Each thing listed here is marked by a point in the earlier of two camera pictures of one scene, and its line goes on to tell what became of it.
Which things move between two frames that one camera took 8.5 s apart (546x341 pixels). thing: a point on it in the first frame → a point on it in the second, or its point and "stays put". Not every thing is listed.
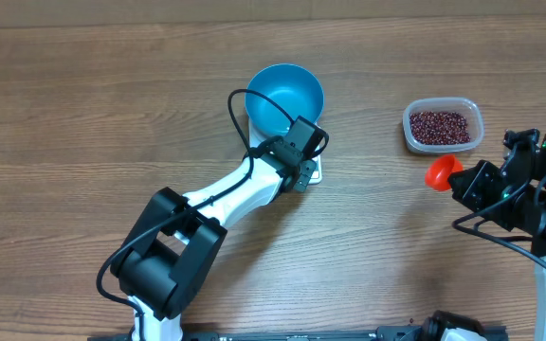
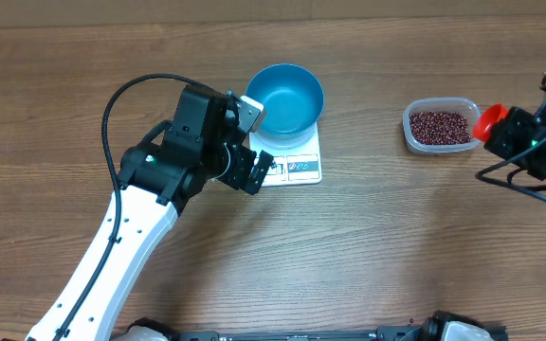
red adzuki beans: (439, 128) stays put
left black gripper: (310, 168) → (245, 159)
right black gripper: (465, 184) → (504, 131)
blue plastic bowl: (294, 87) stays put
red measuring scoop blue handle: (438, 170) → (490, 116)
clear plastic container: (443, 125) stays put
